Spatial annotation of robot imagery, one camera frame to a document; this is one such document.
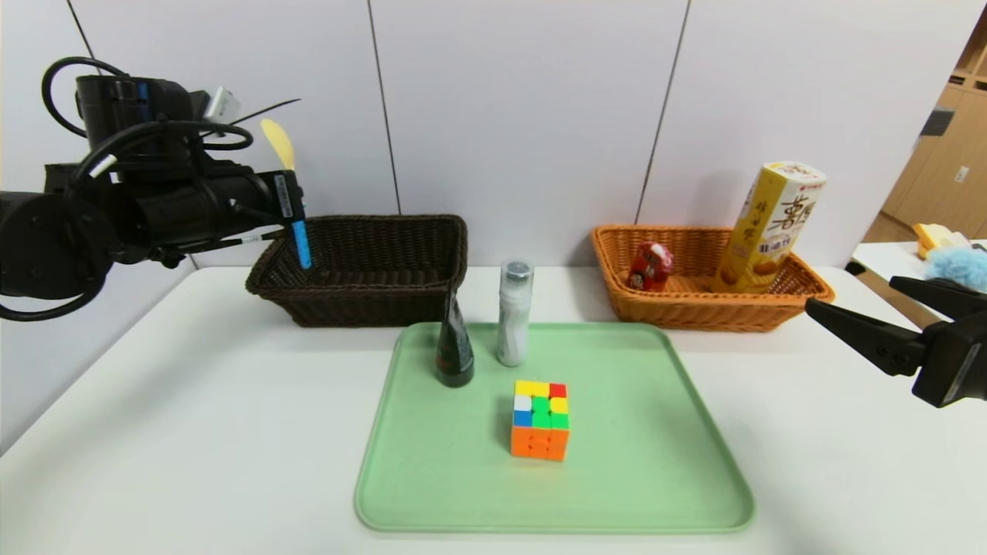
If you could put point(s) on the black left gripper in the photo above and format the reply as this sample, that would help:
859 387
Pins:
284 196

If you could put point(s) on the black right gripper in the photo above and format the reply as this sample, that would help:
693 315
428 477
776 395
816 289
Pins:
953 367

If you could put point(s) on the yellow hexagonal biscuit box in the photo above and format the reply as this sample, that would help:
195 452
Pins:
763 239

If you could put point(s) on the black squeeze tube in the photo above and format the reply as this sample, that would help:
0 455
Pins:
453 354

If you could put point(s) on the white bottle with grey cap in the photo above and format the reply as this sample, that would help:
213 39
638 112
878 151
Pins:
513 324

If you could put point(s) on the small red drink carton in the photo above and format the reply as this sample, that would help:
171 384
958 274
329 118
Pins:
650 266

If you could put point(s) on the black and orange left arm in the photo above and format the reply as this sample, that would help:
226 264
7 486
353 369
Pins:
46 247

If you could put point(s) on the dark brown wicker basket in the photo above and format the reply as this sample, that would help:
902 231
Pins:
370 262

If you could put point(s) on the orange wicker basket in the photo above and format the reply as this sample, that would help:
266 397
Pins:
694 304

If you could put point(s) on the white side table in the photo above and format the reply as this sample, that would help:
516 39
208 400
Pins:
879 262

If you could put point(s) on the blue fluffy duster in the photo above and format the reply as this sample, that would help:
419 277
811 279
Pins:
960 266

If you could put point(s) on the yellow sponge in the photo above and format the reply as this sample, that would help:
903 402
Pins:
934 235

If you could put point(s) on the wooden cabinet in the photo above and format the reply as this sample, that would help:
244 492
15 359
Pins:
941 193

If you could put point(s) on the light green plastic tray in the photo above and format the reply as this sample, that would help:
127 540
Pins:
617 478

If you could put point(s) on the colourful puzzle cube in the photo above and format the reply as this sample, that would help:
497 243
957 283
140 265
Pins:
540 432

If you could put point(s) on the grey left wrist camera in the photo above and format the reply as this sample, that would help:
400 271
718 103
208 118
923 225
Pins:
222 104

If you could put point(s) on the dark grey wall box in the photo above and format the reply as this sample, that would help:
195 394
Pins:
934 123

